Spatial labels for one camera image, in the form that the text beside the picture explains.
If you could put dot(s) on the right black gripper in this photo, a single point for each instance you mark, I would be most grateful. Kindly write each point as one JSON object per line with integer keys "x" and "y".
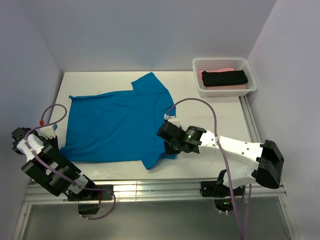
{"x": 170, "y": 151}

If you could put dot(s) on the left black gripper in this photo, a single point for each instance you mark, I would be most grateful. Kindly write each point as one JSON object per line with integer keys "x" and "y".
{"x": 54, "y": 141}

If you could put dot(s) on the blue t-shirt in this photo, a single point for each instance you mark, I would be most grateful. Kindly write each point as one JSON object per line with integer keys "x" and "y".
{"x": 119, "y": 126}

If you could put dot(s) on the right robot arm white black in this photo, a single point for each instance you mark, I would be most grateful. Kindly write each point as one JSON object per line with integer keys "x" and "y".
{"x": 262, "y": 162}

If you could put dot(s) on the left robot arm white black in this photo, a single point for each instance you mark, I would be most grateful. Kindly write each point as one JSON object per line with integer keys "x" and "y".
{"x": 49, "y": 168}

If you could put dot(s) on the black rolled t-shirt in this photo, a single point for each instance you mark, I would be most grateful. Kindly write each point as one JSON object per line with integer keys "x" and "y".
{"x": 225, "y": 78}

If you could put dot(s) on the pink folded t-shirt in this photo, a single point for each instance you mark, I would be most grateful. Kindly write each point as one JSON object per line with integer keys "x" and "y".
{"x": 237, "y": 86}

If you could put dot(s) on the white plastic basket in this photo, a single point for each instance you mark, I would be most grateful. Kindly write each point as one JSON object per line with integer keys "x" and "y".
{"x": 222, "y": 64}

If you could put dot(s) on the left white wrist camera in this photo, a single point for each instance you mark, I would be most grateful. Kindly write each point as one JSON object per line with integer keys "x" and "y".
{"x": 48, "y": 132}

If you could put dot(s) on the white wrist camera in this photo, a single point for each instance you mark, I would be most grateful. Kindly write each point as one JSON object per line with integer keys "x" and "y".
{"x": 175, "y": 121}
{"x": 48, "y": 132}

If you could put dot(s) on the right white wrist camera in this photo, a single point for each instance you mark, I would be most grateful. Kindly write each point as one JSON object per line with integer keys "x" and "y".
{"x": 175, "y": 121}

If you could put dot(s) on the aluminium rail frame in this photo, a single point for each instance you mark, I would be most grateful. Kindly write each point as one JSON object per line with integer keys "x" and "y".
{"x": 151, "y": 190}

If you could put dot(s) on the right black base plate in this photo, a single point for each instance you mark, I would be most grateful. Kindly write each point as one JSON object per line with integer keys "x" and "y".
{"x": 213, "y": 190}

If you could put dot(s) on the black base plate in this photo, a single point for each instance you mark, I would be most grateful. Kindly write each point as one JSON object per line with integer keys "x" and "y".
{"x": 102, "y": 192}
{"x": 213, "y": 190}

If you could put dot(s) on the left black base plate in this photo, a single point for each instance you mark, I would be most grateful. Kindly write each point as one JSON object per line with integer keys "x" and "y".
{"x": 102, "y": 192}

